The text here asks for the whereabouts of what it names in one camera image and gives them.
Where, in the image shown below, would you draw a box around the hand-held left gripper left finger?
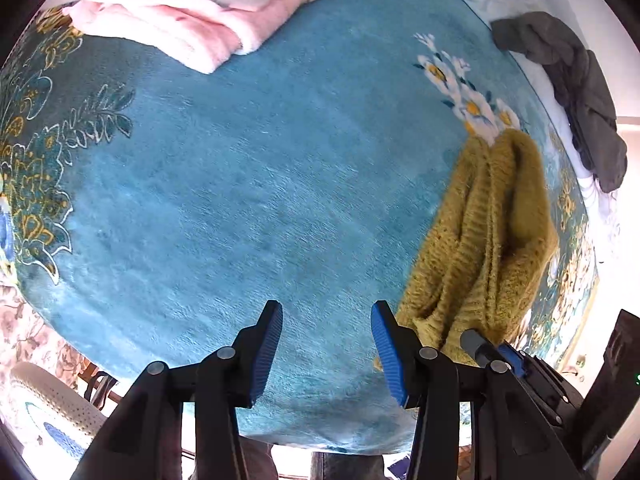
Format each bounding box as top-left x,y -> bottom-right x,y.
70,300 -> 284,480

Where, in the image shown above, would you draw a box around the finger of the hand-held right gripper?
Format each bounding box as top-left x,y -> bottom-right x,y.
459,329 -> 527,378

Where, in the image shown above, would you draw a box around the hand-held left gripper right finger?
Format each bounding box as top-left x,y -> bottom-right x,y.
370,300 -> 584,480

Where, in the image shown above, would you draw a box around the mustard yellow knitted sweater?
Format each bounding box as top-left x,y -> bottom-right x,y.
375,129 -> 560,372

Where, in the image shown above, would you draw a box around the person's grey pants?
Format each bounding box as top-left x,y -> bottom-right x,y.
239,435 -> 387,480

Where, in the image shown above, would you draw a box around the teal floral blanket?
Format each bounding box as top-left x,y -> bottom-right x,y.
0,0 -> 601,457

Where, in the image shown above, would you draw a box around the pink floral bed sheet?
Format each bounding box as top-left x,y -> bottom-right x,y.
0,280 -> 97,461

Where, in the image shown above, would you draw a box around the grey garment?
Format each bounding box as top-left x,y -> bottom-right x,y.
491,11 -> 629,194

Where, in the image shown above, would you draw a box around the pink fleece blanket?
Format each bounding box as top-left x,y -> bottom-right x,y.
62,0 -> 370,75

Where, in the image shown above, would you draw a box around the black strap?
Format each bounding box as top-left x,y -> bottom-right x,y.
86,371 -> 120,413

